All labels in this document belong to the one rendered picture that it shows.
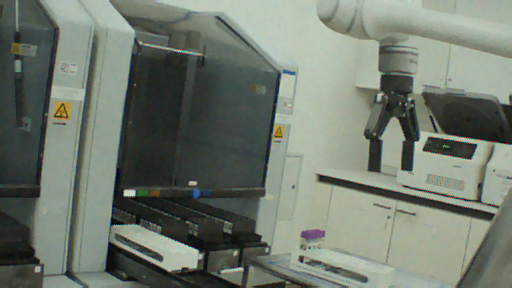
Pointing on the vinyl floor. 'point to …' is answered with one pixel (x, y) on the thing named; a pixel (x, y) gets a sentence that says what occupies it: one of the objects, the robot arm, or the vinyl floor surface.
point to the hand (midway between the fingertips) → (391, 166)
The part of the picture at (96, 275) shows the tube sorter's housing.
